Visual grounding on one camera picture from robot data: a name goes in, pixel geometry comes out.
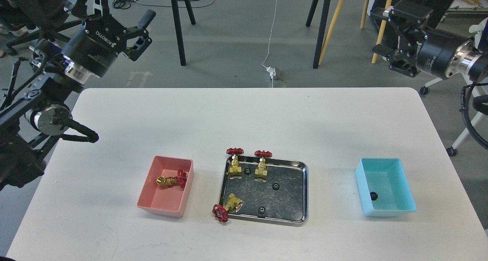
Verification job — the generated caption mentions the brass valve red handle bottom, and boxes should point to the brass valve red handle bottom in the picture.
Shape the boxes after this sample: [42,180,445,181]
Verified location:
[212,193,243,223]

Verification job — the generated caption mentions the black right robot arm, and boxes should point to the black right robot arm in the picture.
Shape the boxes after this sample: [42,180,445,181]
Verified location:
[371,0,487,148]

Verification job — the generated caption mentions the blue plastic box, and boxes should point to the blue plastic box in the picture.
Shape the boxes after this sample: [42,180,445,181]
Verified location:
[355,157,417,217]

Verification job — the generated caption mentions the pink plastic box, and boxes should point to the pink plastic box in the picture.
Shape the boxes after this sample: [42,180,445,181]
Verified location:
[136,155,194,218]

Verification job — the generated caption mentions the brass valve red handle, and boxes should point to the brass valve red handle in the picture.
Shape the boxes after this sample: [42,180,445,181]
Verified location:
[212,193,243,223]
[156,169,188,189]
[254,150,273,181]
[226,148,244,178]

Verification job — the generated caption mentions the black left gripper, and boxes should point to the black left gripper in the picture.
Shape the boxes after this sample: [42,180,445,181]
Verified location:
[61,0,156,78]

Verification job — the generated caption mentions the black and wood easel legs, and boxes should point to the black and wood easel legs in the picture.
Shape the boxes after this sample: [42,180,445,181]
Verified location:
[306,0,392,69]

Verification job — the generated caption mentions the black tripod stand left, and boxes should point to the black tripod stand left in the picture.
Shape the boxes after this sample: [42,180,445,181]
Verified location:
[171,0,196,66]

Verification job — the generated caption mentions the silver metal tray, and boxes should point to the silver metal tray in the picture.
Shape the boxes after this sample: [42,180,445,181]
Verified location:
[218,155,309,225]

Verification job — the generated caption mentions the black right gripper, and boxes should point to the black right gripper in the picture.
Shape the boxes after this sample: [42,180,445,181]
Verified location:
[371,0,470,79]

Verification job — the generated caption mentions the small black gear bottom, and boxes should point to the small black gear bottom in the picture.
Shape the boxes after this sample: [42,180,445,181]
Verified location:
[258,207,266,216]

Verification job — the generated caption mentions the black office chair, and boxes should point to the black office chair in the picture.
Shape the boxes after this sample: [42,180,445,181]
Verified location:
[1,0,82,56]

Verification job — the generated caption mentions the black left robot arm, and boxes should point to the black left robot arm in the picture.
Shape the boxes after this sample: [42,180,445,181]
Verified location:
[1,0,156,188]

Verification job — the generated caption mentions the white power cable with plug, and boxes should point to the white power cable with plug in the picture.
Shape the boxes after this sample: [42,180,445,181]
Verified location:
[261,0,282,88]

